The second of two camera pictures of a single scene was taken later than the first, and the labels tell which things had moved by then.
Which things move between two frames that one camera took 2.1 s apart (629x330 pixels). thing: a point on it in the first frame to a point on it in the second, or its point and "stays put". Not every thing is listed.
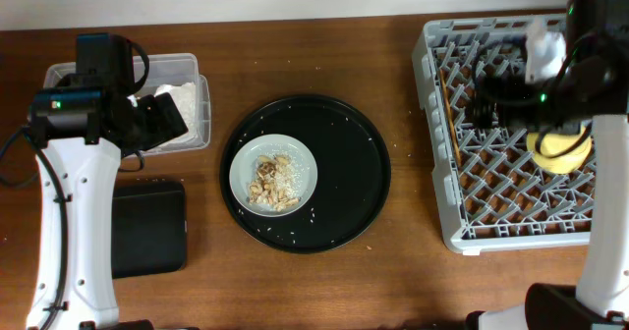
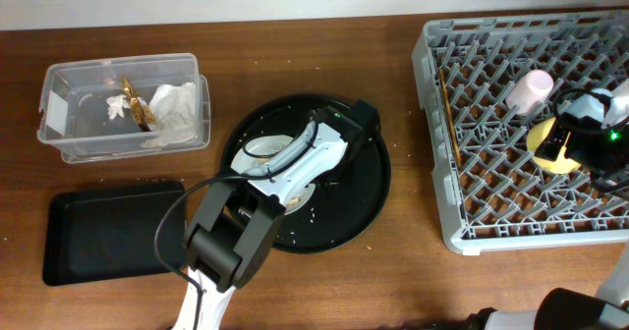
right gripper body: x=565 y=108 to x=595 y=149
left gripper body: x=158 y=124 to x=350 y=164
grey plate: x=243 y=167 stays put
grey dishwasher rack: x=495 y=195 stays put
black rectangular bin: x=148 y=228 stays put
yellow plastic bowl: x=553 y=143 stays put
